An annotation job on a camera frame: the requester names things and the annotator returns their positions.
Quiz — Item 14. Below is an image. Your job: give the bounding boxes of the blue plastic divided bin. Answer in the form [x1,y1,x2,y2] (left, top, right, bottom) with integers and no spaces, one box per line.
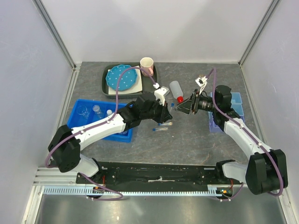
[67,99,133,143]

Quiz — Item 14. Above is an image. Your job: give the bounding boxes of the blue safety goggles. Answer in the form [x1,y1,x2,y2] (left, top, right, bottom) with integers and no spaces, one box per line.
[118,131,128,136]

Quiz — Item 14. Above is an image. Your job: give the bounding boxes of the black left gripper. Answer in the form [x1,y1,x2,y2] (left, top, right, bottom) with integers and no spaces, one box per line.
[141,98,172,124]

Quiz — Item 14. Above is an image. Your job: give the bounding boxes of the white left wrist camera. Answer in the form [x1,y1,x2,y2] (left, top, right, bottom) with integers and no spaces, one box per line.
[153,83,170,105]

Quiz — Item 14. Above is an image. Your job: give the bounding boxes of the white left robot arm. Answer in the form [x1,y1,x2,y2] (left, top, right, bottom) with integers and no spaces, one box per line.
[45,88,172,183]

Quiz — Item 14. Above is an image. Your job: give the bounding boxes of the light blue cable duct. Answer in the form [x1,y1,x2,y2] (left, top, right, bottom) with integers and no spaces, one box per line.
[43,186,222,196]

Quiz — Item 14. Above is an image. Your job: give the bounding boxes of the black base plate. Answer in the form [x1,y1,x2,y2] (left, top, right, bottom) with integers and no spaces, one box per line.
[91,162,240,191]

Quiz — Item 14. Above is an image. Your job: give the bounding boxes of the glass stoppered bottle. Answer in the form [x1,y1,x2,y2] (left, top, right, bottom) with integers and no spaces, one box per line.
[93,105,104,119]

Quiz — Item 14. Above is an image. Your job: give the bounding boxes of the small glass beaker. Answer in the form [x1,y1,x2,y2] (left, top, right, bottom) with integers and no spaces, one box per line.
[76,105,90,120]

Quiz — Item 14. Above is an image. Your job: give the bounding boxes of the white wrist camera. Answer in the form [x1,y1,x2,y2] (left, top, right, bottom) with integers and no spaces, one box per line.
[153,83,170,105]
[195,75,207,91]

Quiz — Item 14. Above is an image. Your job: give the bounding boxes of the white square plate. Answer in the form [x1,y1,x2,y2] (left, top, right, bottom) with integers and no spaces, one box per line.
[105,64,142,96]

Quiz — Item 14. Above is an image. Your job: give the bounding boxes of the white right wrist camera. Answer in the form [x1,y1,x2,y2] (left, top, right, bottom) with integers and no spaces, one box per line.
[195,75,207,91]

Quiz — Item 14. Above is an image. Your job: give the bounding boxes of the white plastic wash bottle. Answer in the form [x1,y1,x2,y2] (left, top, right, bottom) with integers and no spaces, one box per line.
[170,81,184,103]

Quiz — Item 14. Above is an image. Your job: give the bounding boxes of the light blue drawer organizer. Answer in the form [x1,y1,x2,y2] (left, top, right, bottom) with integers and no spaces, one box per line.
[208,92,245,133]

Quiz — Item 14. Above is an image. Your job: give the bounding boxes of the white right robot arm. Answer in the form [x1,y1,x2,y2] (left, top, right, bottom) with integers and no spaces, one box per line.
[175,85,288,196]

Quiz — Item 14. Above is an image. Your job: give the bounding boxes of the glass alcohol lamp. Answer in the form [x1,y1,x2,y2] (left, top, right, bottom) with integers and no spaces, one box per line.
[106,110,113,117]

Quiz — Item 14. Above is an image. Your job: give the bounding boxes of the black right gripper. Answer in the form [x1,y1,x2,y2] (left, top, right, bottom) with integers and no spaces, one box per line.
[174,89,219,115]

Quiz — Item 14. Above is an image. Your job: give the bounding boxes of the blue polka dot plate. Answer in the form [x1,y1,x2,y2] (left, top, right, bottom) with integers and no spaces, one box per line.
[106,64,138,91]

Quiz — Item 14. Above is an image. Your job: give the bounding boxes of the pink ceramic mug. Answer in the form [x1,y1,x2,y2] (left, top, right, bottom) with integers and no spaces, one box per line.
[140,57,154,77]

